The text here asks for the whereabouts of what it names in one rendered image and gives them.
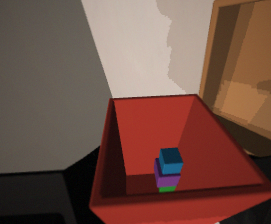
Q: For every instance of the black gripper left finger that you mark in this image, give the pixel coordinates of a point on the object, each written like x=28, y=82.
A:
x=64, y=191

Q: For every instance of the red square cup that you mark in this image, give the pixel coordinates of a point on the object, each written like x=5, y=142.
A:
x=218, y=178

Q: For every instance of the small green block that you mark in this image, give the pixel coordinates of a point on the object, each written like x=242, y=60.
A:
x=172, y=188

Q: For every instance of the small blue block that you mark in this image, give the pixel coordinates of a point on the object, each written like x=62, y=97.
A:
x=170, y=161

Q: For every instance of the brown shallow tray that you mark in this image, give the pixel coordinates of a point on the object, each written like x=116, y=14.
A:
x=236, y=77

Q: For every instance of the small purple block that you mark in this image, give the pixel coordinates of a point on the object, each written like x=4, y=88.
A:
x=165, y=180

